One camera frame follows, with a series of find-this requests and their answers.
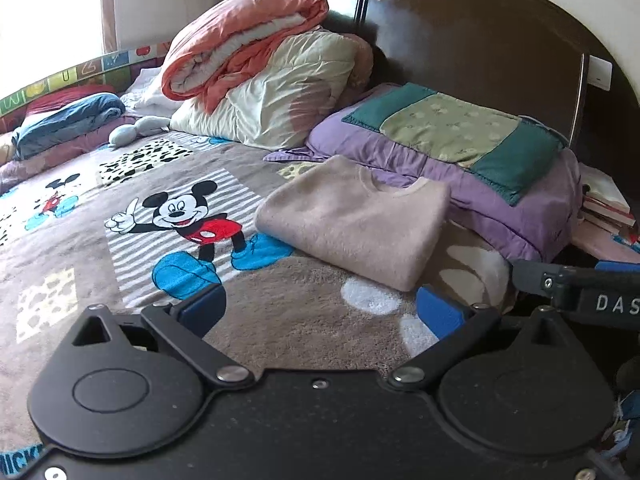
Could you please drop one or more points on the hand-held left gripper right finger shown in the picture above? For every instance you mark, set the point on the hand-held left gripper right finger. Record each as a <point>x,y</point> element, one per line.
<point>440,312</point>

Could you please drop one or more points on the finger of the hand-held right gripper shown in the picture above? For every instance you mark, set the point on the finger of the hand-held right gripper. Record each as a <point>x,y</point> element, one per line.
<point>532,276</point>
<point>620,267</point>

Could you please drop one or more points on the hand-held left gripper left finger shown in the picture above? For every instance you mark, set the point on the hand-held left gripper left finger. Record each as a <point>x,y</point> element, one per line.
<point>202,310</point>

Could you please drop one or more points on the beige sweater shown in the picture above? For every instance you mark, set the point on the beige sweater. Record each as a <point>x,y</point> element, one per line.
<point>360,220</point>

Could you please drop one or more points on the red edged book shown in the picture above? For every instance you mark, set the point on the red edged book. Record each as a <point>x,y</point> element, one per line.
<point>610,216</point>

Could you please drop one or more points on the white book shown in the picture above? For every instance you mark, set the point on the white book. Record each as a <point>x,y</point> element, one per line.
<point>605,190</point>

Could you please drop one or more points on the cartoon mouse printed blanket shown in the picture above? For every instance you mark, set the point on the cartoon mouse printed blanket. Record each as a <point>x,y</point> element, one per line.
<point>100,260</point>

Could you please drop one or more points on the purple patchwork pillow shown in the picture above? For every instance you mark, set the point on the purple patchwork pillow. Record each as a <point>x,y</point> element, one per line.
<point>450,140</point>

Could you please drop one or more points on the light blue plush toy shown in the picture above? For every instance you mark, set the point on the light blue plush toy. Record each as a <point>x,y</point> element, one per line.
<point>135,130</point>

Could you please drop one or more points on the white cloth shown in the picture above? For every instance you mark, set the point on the white cloth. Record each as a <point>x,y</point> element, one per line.
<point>147,92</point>

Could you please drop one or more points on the cream quilt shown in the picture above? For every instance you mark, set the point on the cream quilt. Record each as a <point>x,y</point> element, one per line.
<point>280,95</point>

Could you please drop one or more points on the blue folded blanket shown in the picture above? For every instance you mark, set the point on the blue folded blanket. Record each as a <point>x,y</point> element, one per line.
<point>70,120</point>

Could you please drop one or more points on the dark wooden headboard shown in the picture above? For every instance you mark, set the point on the dark wooden headboard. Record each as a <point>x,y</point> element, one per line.
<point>475,35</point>

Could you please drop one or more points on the red pillow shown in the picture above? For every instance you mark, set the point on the red pillow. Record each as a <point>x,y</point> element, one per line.
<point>65,97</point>

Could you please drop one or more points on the colourful alphabet bed bumper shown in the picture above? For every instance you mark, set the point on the colourful alphabet bed bumper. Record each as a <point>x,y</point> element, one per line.
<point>75,72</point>

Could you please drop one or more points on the pink folded quilt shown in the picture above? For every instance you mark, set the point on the pink folded quilt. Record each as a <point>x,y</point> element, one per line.
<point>235,35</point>

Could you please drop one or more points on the beige curtain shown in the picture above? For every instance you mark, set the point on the beige curtain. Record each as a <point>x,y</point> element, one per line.
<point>112,5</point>

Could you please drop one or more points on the window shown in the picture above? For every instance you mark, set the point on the window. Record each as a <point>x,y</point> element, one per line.
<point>50,10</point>

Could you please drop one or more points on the white wall socket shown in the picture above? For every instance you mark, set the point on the white wall socket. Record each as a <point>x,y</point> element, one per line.
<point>600,73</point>

